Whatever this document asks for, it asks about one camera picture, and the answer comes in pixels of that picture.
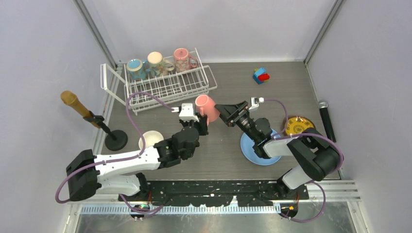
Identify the cream floral bowl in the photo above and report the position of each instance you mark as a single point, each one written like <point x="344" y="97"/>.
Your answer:
<point x="151" y="138"/>

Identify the cream floral cup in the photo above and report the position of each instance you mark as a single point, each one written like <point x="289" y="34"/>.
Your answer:
<point x="158" y="65"/>

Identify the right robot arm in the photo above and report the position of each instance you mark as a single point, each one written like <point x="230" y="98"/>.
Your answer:
<point x="317" y="156"/>

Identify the colourful toy blocks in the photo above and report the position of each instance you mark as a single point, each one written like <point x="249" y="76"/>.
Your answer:
<point x="260" y="75"/>

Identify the blue plate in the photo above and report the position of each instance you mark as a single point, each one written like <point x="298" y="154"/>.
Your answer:
<point x="246" y="145"/>

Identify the pink mug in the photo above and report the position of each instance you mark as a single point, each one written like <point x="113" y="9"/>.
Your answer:
<point x="206" y="107"/>

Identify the black microphone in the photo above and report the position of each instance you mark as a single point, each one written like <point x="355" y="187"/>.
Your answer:
<point x="326" y="120"/>

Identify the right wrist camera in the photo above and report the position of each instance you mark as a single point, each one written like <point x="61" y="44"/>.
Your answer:
<point x="255" y="102"/>

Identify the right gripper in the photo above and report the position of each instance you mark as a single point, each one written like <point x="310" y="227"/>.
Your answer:
<point x="241" y="109"/>

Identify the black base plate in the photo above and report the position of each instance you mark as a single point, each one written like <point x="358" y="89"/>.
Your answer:
<point x="214" y="193"/>

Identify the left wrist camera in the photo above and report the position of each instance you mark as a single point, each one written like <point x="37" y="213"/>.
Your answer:
<point x="186" y="112"/>

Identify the white wire dish rack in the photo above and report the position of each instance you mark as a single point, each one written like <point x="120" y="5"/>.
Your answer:
<point x="171" y="88"/>

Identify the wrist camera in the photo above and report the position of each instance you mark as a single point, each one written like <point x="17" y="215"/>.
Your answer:
<point x="186" y="112"/>
<point x="255" y="102"/>

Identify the pink patterned cup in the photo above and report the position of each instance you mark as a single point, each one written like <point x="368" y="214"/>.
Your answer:
<point x="183" y="60"/>

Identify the gold microphone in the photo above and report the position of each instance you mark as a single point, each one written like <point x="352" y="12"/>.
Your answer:
<point x="115" y="140"/>

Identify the yellow patterned plate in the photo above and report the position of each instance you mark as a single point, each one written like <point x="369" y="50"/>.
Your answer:
<point x="297" y="124"/>

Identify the blue mug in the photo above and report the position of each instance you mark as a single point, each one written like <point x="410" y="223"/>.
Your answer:
<point x="138" y="69"/>

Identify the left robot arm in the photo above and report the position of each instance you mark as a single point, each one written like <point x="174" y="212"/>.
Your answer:
<point x="89" y="174"/>

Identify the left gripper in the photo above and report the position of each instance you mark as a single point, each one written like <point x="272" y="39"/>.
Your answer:
<point x="201" y="124"/>

